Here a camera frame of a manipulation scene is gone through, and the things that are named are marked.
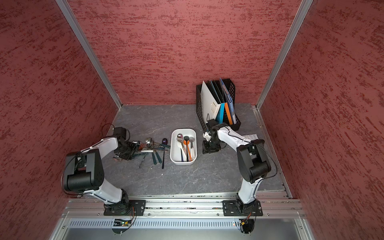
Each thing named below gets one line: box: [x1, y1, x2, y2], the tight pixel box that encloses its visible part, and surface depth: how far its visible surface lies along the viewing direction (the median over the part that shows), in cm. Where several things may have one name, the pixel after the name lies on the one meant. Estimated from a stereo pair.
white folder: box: [200, 80, 221, 123], surface depth 89 cm
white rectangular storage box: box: [170, 128, 198, 165], surface depth 97 cm
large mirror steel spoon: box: [145, 137, 152, 147], surface depth 99 cm
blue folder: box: [219, 78, 237, 125], surface depth 89 cm
